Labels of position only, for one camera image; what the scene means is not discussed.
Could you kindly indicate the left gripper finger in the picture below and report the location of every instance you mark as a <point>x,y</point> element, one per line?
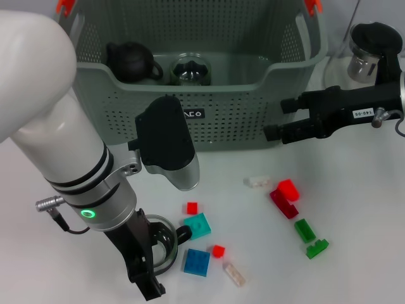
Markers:
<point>150,288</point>

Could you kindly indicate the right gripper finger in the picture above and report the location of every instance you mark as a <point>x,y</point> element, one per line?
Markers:
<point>291,106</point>
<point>291,133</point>

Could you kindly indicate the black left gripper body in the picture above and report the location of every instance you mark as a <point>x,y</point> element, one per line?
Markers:
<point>133,247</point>

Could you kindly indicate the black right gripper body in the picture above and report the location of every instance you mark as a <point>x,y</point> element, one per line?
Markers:
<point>348,104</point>

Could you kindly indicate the glass teacup with black sleeve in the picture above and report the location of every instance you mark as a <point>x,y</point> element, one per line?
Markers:
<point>182,232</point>
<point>190,71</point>

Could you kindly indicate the bright red brick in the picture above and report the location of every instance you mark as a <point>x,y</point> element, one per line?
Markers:
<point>288,190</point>

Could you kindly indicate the small white brick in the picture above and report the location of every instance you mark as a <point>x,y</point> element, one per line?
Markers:
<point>257,182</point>

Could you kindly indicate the green stepped brick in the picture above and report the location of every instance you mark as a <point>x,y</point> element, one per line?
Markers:
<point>316,248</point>

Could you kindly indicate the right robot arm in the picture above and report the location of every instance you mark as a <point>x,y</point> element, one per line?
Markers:
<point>402,92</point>

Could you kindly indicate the grey-green perforated storage bin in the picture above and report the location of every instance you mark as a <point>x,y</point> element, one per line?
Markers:
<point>237,120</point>

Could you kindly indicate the blue four-stud brick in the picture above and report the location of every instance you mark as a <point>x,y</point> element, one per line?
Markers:
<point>196,262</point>

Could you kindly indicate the teal square brick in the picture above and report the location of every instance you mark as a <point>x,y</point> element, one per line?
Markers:
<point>197,226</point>

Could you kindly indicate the small red square brick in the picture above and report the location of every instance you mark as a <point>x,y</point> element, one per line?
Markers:
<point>192,208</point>

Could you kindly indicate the dark red translucent brick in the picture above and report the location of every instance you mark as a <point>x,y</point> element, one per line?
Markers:
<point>284,207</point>

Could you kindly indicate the small red sloped brick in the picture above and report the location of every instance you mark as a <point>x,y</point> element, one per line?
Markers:
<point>219,251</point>

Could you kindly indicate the long clear white brick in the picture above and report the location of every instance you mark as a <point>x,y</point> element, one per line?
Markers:
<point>234,274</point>

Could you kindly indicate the green rectangular brick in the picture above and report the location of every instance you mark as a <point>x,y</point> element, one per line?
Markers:
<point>305,230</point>

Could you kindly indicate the dark clay teapot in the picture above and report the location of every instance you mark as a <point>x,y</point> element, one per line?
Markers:
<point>129,61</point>

